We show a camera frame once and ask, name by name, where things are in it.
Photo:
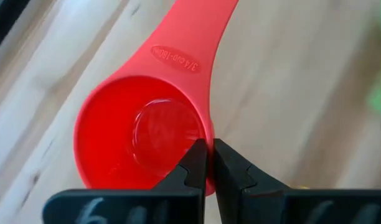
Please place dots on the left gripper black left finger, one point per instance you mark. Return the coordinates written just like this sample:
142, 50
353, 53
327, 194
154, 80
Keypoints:
178, 203

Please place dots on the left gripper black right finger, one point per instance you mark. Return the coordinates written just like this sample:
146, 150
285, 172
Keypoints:
256, 205

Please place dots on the red measuring cup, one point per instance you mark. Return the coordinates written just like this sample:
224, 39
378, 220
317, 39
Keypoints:
122, 130

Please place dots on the black aluminium table frame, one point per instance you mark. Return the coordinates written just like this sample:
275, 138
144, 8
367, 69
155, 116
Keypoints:
3, 18

